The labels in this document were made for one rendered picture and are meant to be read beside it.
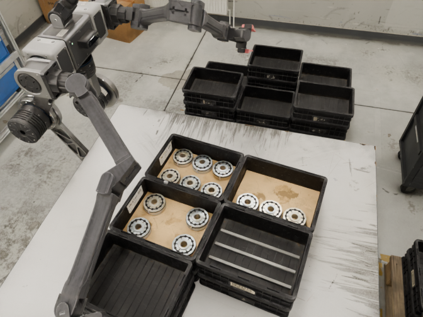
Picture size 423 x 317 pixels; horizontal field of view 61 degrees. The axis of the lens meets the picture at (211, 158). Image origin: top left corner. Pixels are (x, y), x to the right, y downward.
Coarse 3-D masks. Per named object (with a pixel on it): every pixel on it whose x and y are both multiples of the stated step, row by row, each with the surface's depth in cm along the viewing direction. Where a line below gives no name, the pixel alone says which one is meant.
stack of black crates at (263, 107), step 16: (240, 96) 272; (256, 96) 285; (272, 96) 281; (288, 96) 277; (240, 112) 263; (256, 112) 260; (272, 112) 275; (288, 112) 274; (272, 128) 267; (288, 128) 265
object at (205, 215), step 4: (196, 208) 164; (200, 208) 164; (188, 212) 163; (192, 212) 163; (200, 212) 163; (204, 212) 163; (188, 216) 162; (204, 216) 161; (188, 220) 161; (192, 220) 160; (204, 220) 160; (188, 224) 159; (192, 224) 159; (196, 224) 159; (200, 224) 159; (204, 224) 159
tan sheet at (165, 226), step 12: (168, 204) 170; (180, 204) 170; (132, 216) 166; (144, 216) 166; (156, 216) 166; (168, 216) 166; (180, 216) 165; (156, 228) 162; (168, 228) 162; (180, 228) 161; (156, 240) 158; (168, 240) 158
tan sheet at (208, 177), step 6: (174, 150) 192; (168, 162) 187; (216, 162) 186; (168, 168) 184; (174, 168) 184; (180, 168) 184; (186, 168) 184; (192, 168) 184; (234, 168) 183; (180, 174) 181; (186, 174) 181; (192, 174) 181; (198, 174) 181; (204, 174) 181; (210, 174) 181; (204, 180) 178; (210, 180) 178; (216, 180) 178; (228, 180) 178; (222, 186) 176
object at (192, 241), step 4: (176, 236) 155; (180, 236) 156; (184, 236) 155; (188, 236) 155; (192, 236) 155; (176, 240) 154; (188, 240) 154; (192, 240) 154; (172, 244) 153; (176, 244) 153; (192, 244) 153; (172, 248) 152; (176, 248) 152; (188, 248) 151; (192, 248) 151; (180, 252) 151; (184, 252) 150; (188, 252) 150; (192, 252) 151
